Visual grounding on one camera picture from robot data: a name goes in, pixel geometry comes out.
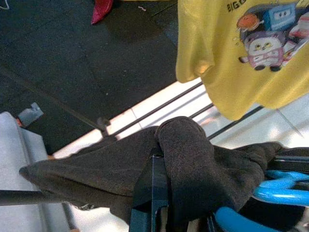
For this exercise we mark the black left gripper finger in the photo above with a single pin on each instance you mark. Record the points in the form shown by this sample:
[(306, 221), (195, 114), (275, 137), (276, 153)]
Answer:
[(157, 193)]

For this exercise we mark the black t-shirt white print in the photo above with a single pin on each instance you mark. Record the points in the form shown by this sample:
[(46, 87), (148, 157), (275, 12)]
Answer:
[(193, 164)]

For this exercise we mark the blue plastic clothes hanger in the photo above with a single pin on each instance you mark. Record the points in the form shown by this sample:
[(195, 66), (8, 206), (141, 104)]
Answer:
[(277, 195)]

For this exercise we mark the black metal clothes rack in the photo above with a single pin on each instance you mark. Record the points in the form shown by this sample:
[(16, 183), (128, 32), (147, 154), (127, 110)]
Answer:
[(19, 197)]

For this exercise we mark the grey seat cushion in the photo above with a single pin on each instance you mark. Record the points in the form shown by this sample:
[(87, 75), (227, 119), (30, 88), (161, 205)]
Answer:
[(14, 149)]

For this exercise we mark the yellow cartoon print t-shirt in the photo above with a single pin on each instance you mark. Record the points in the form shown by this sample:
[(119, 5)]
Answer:
[(217, 48)]

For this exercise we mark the black foam floor mat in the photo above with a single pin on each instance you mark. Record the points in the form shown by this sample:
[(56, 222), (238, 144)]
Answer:
[(72, 60)]

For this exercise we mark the red draped cloth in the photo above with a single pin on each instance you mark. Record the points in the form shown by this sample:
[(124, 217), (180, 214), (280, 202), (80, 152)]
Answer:
[(101, 9)]

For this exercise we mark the small grey bracket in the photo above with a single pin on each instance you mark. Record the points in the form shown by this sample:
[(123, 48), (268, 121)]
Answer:
[(30, 116)]

